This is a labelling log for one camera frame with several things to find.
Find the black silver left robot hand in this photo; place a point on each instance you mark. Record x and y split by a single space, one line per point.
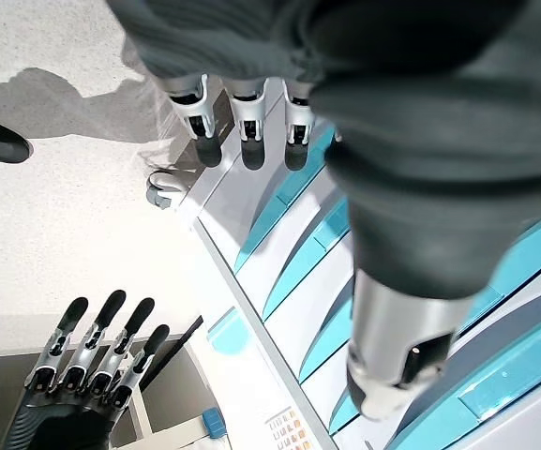
415 140

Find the white hospital bed frame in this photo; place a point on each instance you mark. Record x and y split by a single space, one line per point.
143 417

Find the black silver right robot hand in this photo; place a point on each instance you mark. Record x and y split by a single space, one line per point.
64 422

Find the white medical cart blue drawers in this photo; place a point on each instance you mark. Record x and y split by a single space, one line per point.
298 244

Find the light blue plastic bin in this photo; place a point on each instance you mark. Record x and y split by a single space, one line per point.
228 328

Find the grey cart caster wheel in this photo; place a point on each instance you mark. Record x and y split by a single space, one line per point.
160 192

